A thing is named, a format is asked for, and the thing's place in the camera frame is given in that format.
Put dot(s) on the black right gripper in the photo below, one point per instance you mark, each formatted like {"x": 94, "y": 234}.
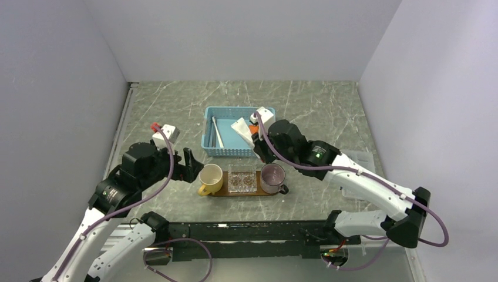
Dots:
{"x": 259, "y": 148}

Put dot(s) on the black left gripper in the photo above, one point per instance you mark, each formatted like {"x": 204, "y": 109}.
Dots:
{"x": 187, "y": 172}

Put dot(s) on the yellow ceramic mug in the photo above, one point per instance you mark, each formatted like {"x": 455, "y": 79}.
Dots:
{"x": 211, "y": 177}

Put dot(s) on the mauve ceramic mug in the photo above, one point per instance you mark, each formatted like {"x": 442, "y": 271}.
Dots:
{"x": 272, "y": 177}

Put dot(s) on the brown oval wooden tray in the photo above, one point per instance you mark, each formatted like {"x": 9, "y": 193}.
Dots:
{"x": 223, "y": 192}

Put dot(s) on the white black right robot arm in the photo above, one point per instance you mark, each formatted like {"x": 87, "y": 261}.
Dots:
{"x": 401, "y": 211}

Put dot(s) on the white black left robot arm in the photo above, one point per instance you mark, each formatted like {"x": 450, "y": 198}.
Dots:
{"x": 107, "y": 207}

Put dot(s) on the light blue plastic basket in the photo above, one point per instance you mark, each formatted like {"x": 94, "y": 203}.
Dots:
{"x": 234, "y": 146}

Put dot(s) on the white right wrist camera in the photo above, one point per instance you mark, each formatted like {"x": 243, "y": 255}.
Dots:
{"x": 267, "y": 116}

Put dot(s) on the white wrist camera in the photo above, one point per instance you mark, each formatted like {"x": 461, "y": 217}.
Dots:
{"x": 267, "y": 116}
{"x": 163, "y": 133}

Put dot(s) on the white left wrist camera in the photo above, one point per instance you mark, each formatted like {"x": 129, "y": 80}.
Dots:
{"x": 163, "y": 133}

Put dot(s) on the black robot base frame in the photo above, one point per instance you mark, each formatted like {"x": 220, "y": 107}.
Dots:
{"x": 187, "y": 241}

